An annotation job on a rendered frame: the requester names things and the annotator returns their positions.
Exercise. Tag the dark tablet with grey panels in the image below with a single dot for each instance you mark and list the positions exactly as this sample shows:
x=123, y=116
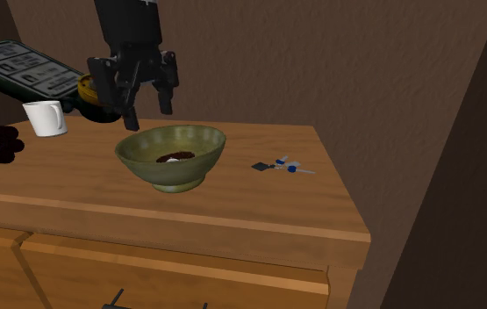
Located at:
x=20, y=68

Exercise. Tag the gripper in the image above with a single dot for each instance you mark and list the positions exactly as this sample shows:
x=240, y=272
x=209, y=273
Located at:
x=127, y=25

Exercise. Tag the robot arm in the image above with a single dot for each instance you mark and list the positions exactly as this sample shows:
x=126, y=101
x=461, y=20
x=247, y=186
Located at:
x=149, y=1

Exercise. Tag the wooden chest of drawers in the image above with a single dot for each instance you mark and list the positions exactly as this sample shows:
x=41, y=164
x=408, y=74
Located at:
x=268, y=209

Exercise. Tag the white mug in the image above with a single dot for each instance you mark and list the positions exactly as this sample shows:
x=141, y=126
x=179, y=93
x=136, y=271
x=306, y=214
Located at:
x=44, y=120

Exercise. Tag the keys with blue caps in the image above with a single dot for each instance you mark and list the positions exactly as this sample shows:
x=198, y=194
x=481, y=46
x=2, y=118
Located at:
x=288, y=166

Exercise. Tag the green ceramic bowl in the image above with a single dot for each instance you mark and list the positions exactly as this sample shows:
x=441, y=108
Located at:
x=170, y=171

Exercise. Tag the yellow round thing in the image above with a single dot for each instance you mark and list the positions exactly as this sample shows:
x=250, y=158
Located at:
x=85, y=90

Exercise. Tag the dark brown flat thing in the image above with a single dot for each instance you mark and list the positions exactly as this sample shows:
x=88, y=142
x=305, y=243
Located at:
x=179, y=155

